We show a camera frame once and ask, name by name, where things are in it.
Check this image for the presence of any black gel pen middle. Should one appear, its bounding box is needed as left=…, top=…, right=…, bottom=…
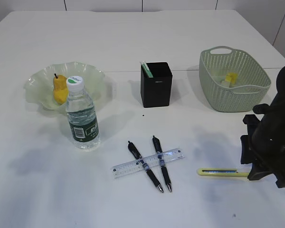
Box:
left=152, top=135, right=172, bottom=192

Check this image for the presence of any black square pen holder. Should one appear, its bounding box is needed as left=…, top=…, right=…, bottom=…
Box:
left=140, top=62, right=172, bottom=108

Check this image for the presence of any yellow pear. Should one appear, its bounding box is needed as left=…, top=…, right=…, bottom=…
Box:
left=53, top=73, right=68, bottom=105

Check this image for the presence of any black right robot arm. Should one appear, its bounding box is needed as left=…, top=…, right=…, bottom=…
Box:
left=240, top=66, right=285, bottom=188

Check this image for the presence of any black gel pen left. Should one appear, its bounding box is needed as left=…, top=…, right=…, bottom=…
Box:
left=128, top=141, right=164, bottom=193

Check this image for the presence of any yellow waste paper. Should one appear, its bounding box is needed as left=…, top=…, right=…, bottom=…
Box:
left=221, top=72, right=238, bottom=88

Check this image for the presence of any clear plastic water bottle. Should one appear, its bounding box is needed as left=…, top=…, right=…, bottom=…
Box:
left=66, top=76, right=100, bottom=150

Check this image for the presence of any yellow utility knife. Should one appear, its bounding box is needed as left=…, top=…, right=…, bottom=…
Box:
left=197, top=168, right=250, bottom=178

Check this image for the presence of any black gel pen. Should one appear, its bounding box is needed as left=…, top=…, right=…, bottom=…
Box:
left=128, top=141, right=164, bottom=193
left=152, top=135, right=172, bottom=192

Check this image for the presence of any green perforated plastic basket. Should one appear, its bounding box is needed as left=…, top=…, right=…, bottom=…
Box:
left=199, top=46, right=271, bottom=113

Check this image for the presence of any teal utility knife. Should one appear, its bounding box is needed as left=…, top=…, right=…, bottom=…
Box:
left=140, top=61, right=153, bottom=78

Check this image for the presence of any clear plastic ruler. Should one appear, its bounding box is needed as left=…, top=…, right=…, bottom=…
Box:
left=111, top=148, right=184, bottom=179

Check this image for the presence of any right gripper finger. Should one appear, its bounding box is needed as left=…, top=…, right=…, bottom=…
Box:
left=247, top=163, right=272, bottom=181
left=274, top=159, right=285, bottom=188

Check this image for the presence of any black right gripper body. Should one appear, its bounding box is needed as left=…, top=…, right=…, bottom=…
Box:
left=240, top=103, right=285, bottom=171

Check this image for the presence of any green wavy glass plate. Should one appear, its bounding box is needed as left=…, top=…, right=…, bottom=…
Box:
left=24, top=62, right=107, bottom=113

